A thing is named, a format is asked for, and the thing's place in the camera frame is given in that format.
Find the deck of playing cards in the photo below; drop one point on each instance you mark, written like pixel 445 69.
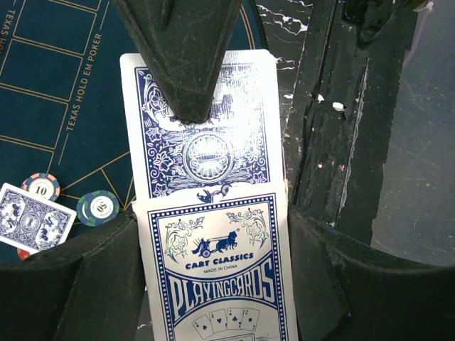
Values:
pixel 239 143

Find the dealt face-down playing card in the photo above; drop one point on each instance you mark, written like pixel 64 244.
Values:
pixel 31 222

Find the blue playing card box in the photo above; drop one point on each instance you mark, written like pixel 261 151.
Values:
pixel 219 270

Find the blue white poker chip stack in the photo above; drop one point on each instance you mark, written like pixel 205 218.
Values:
pixel 42 184

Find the round blue poker mat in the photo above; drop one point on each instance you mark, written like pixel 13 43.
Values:
pixel 62 106

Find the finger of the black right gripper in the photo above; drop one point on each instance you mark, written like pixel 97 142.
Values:
pixel 183 43

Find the green poker chip stack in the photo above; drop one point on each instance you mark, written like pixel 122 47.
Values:
pixel 98 207

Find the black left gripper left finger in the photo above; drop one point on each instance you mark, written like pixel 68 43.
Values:
pixel 91 287

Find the orange poker chip stack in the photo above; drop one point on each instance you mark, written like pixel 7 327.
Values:
pixel 23 254

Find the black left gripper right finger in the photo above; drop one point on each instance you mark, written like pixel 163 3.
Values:
pixel 346 290

